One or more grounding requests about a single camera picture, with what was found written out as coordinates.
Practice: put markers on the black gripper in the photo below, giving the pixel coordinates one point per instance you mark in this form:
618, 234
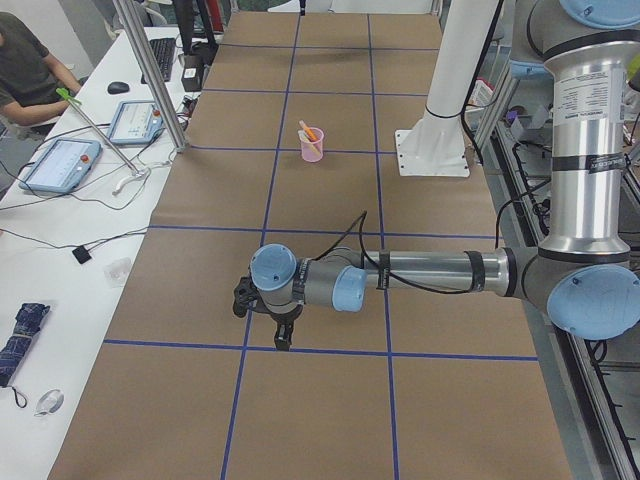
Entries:
283, 317

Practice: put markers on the orange marker pen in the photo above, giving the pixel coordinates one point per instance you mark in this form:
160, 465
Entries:
308, 131

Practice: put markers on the green marker pen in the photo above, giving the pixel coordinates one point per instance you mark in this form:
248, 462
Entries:
303, 137

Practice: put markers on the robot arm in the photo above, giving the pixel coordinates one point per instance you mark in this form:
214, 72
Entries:
578, 274

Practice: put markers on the clear plastic cup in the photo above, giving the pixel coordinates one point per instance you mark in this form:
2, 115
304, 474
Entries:
117, 272

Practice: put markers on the thin metal rod stand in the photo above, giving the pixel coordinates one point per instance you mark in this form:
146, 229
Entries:
136, 173

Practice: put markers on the small black puck device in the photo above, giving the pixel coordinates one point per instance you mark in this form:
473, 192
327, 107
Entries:
82, 254

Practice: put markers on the clear round object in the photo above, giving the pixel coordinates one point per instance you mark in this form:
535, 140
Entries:
49, 403

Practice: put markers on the teach pendant far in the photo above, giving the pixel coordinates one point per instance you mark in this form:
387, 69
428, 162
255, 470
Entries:
135, 123

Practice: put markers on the teach pendant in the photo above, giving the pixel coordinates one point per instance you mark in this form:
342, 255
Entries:
135, 123
62, 166

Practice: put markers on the folded blue umbrella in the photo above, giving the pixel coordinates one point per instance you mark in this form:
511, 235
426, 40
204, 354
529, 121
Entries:
28, 322

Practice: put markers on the teach pendant near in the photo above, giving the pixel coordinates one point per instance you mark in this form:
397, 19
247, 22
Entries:
62, 166

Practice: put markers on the small brown box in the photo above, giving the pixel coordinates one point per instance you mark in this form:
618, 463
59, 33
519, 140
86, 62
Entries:
192, 74

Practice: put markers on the black computer mouse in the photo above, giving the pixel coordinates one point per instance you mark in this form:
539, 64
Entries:
118, 87

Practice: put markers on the black keyboard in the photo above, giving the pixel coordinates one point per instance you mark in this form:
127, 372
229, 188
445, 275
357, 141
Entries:
164, 52

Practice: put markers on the seated person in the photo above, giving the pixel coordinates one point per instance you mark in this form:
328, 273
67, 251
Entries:
30, 78

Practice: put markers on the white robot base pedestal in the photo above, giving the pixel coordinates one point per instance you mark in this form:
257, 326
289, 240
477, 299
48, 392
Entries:
435, 146

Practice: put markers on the aluminium frame post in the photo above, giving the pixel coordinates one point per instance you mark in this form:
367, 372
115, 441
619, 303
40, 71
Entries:
149, 67

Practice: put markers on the aluminium side frame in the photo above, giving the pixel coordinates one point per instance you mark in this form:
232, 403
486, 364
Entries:
593, 385

